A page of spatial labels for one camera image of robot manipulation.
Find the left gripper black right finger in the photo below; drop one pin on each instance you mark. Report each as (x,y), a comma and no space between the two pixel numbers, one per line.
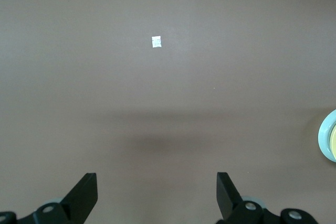
(231,203)

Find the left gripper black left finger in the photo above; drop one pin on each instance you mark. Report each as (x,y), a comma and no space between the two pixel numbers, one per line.
(78,203)

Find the light green round plate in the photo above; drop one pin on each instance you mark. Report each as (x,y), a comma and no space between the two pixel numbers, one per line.
(323,134)

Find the yellow round plate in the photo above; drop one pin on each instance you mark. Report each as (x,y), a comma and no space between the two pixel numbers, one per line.
(334,142)

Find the brown table cover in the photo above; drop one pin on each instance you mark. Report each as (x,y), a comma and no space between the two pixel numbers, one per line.
(78,51)

